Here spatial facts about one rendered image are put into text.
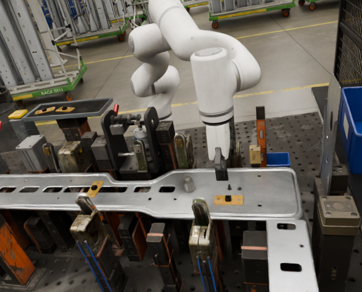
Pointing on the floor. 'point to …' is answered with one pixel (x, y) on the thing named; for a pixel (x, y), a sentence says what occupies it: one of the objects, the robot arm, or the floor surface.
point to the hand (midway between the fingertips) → (223, 166)
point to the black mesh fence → (343, 27)
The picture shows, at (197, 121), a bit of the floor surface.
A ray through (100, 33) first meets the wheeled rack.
